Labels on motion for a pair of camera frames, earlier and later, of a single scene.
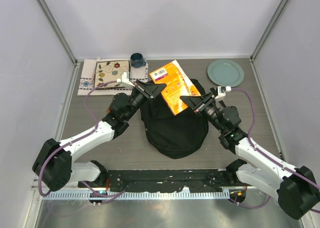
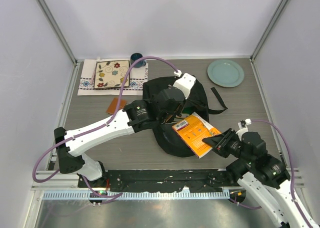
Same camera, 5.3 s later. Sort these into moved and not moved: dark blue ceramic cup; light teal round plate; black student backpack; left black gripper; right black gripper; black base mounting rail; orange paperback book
Moved: left black gripper; orange paperback book; black student backpack; right black gripper
Not moved: light teal round plate; black base mounting rail; dark blue ceramic cup
